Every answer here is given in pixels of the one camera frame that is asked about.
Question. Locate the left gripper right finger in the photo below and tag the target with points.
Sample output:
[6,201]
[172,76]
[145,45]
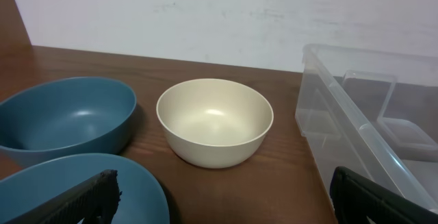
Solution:
[357,199]

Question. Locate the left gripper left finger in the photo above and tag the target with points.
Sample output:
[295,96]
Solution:
[95,200]

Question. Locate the clear plastic storage container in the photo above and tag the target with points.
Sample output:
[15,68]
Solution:
[375,113]

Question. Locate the dark blue bowl lower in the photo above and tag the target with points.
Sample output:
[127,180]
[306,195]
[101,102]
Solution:
[142,199]

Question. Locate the dark blue bowl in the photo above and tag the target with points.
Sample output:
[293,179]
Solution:
[142,199]
[66,117]

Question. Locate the dark blue bowl upper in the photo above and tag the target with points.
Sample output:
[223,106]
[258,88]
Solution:
[66,117]

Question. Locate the cream large bowl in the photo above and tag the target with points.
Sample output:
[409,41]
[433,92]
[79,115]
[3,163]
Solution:
[214,123]

